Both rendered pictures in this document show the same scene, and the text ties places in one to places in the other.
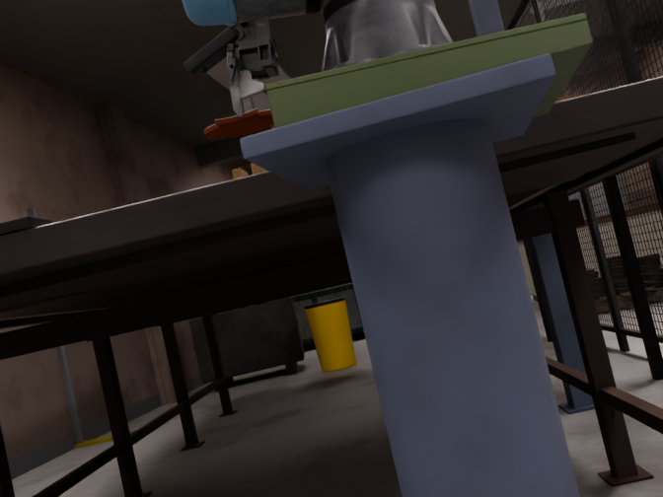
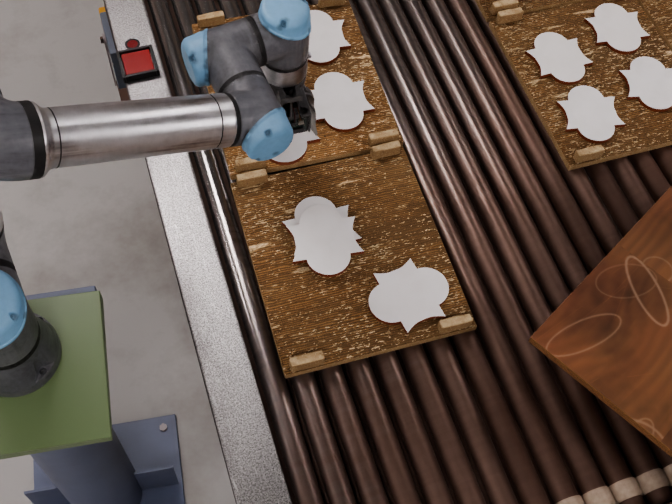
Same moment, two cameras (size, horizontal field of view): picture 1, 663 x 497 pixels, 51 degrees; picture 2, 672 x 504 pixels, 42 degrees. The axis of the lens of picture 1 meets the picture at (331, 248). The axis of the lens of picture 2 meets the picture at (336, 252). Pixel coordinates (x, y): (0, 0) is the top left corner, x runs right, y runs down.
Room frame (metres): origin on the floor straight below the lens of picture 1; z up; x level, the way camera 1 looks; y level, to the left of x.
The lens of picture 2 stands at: (0.95, -0.85, 2.32)
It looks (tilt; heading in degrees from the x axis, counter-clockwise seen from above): 59 degrees down; 65
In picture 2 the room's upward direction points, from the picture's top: 5 degrees clockwise
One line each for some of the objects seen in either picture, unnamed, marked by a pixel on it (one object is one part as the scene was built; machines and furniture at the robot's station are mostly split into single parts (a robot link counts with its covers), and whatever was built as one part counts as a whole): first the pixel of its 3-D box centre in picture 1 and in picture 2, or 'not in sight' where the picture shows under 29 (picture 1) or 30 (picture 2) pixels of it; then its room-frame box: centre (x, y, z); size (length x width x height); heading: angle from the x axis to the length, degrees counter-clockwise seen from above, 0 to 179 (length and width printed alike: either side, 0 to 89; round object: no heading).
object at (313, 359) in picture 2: not in sight; (306, 361); (1.17, -0.30, 0.95); 0.06 x 0.02 x 0.03; 176
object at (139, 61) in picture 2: not in sight; (138, 63); (1.07, 0.47, 0.92); 0.06 x 0.06 x 0.01; 87
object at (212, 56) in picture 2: not in sight; (226, 60); (1.15, 0.03, 1.35); 0.11 x 0.11 x 0.08; 5
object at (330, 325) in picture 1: (331, 334); not in sight; (6.47, 0.18, 0.31); 0.40 x 0.40 x 0.63
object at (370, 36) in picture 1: (385, 50); (9, 344); (0.71, -0.10, 0.95); 0.15 x 0.15 x 0.10
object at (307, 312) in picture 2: not in sight; (348, 253); (1.31, -0.11, 0.93); 0.41 x 0.35 x 0.02; 86
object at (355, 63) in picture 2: not in sight; (293, 83); (1.35, 0.31, 0.93); 0.41 x 0.35 x 0.02; 85
